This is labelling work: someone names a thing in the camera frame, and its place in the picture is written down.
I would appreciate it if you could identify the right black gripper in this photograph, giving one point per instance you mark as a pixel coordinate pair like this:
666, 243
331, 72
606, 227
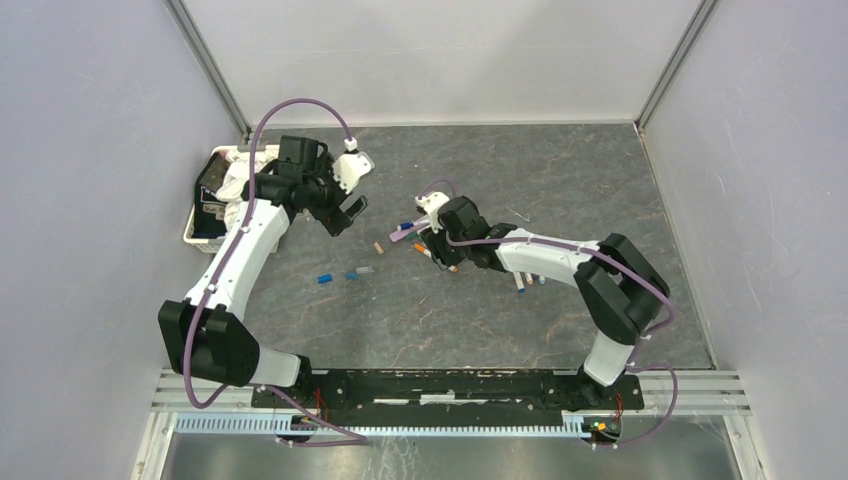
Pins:
439, 253

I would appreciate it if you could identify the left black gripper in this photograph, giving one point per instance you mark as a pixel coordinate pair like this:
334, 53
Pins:
334, 219

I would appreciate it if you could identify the white marker blue cap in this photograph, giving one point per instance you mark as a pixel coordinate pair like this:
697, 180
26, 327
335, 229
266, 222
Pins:
519, 282

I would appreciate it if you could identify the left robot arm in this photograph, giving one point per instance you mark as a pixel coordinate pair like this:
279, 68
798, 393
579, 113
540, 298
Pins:
204, 334

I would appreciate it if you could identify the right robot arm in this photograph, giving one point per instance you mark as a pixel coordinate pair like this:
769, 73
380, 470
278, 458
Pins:
622, 291

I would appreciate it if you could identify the lilac highlighter pen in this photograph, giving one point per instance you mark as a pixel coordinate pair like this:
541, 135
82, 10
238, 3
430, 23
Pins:
397, 236

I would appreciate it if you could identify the white marker dark-blue cap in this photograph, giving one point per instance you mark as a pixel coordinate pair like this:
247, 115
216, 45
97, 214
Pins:
414, 224

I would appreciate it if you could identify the white crumpled cloth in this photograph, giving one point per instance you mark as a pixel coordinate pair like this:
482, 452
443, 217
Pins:
235, 178

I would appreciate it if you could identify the black box in basket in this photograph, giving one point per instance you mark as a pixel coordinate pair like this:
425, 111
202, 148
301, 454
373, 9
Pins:
209, 210

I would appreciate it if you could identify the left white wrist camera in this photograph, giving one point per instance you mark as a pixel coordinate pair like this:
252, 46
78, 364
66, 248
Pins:
349, 168

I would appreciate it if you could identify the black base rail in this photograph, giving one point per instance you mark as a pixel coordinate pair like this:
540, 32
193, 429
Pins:
527, 398

